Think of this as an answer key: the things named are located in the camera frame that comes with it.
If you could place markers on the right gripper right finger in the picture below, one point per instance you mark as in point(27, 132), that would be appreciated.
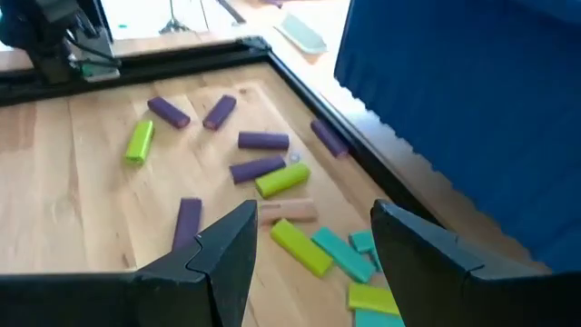
point(431, 272)

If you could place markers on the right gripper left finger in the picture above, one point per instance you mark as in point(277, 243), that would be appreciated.
point(218, 272)

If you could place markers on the purple wooden block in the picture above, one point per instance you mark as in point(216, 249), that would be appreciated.
point(330, 138)
point(219, 112)
point(256, 169)
point(263, 141)
point(187, 222)
point(168, 112)

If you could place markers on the teal wooden block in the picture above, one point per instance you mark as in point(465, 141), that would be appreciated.
point(377, 320)
point(363, 240)
point(342, 254)

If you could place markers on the natural wooden block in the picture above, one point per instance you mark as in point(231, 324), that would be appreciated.
point(288, 210)

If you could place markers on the blue plastic bin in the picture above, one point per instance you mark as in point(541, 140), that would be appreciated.
point(476, 113)

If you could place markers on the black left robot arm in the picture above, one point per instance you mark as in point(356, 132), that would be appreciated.
point(41, 32)

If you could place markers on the black thin stand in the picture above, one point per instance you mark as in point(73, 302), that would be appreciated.
point(172, 28)

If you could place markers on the white-framed smartphone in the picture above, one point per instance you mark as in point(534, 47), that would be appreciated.
point(303, 35)

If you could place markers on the silver arm base bracket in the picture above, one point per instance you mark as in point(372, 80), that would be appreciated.
point(102, 70)

